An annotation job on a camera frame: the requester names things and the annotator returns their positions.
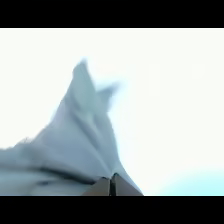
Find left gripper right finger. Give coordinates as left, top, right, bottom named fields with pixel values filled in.
left=110, top=172, right=144, bottom=197

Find grey shirt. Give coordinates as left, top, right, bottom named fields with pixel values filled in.
left=0, top=59, right=145, bottom=197

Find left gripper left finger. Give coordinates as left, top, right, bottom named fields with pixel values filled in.
left=82, top=176, right=111, bottom=197

